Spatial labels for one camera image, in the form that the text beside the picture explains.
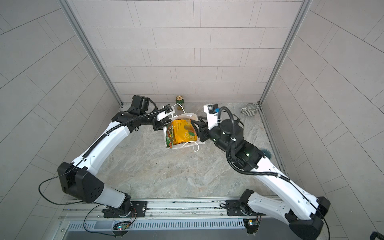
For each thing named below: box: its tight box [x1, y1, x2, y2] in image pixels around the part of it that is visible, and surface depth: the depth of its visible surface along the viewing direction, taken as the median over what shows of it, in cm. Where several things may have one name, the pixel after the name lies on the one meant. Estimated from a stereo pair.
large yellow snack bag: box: [172, 119, 197, 145], surface depth 80 cm
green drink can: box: [175, 95, 185, 106], surface depth 108 cm
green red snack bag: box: [166, 121, 174, 149], surface depth 73 cm
